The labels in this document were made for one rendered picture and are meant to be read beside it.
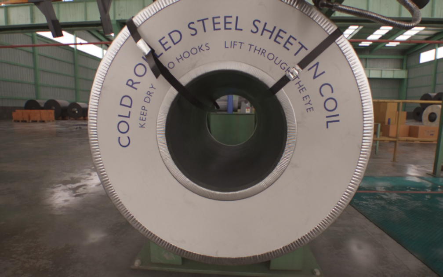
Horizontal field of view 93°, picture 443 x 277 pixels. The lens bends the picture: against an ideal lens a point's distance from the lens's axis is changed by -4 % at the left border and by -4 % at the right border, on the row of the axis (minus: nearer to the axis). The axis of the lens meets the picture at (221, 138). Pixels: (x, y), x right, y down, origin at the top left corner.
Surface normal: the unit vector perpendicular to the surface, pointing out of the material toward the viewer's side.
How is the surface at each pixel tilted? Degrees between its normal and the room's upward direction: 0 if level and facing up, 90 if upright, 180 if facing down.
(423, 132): 90
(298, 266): 90
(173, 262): 90
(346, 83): 90
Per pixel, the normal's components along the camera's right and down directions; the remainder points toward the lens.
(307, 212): -0.07, 0.12
